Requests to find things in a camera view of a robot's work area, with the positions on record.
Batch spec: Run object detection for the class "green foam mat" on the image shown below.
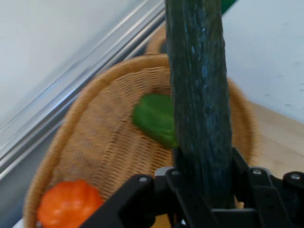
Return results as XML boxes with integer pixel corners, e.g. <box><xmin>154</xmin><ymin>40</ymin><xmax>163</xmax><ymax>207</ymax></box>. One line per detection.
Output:
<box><xmin>220</xmin><ymin>0</ymin><xmax>239</xmax><ymax>15</ymax></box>

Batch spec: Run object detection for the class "green toy bell pepper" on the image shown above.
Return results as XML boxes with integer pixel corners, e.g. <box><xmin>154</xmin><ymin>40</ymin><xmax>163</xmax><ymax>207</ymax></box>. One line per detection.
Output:
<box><xmin>132</xmin><ymin>93</ymin><xmax>179</xmax><ymax>150</ymax></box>

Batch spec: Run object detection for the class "orange toy bell pepper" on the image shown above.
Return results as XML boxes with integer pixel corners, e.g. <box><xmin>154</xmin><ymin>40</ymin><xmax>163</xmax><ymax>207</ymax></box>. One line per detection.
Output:
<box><xmin>37</xmin><ymin>179</ymin><xmax>105</xmax><ymax>228</ymax></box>

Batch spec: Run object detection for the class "bamboo cutting board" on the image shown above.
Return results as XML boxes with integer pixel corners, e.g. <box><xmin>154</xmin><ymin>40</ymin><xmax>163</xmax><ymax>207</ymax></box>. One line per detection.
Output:
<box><xmin>247</xmin><ymin>101</ymin><xmax>304</xmax><ymax>178</ymax></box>

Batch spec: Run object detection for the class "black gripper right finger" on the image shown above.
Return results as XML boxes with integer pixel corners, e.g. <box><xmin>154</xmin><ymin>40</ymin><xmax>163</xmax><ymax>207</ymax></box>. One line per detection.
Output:
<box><xmin>231</xmin><ymin>147</ymin><xmax>304</xmax><ymax>228</ymax></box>

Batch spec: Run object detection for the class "long dark green cucumber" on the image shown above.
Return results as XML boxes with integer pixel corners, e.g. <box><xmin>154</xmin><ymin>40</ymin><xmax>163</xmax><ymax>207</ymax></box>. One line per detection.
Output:
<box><xmin>164</xmin><ymin>0</ymin><xmax>235</xmax><ymax>210</ymax></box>

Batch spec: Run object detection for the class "aluminium wall rail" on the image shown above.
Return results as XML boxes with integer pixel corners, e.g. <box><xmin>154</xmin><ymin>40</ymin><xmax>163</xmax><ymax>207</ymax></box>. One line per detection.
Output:
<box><xmin>0</xmin><ymin>0</ymin><xmax>167</xmax><ymax>181</ymax></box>

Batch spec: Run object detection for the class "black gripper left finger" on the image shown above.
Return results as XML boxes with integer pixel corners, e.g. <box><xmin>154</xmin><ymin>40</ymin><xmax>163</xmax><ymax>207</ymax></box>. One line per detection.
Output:
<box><xmin>80</xmin><ymin>147</ymin><xmax>214</xmax><ymax>228</ymax></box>

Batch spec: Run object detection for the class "woven wicker basket with handles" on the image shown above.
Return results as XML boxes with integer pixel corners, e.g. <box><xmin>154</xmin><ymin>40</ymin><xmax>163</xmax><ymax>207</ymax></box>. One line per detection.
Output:
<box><xmin>22</xmin><ymin>23</ymin><xmax>260</xmax><ymax>228</ymax></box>

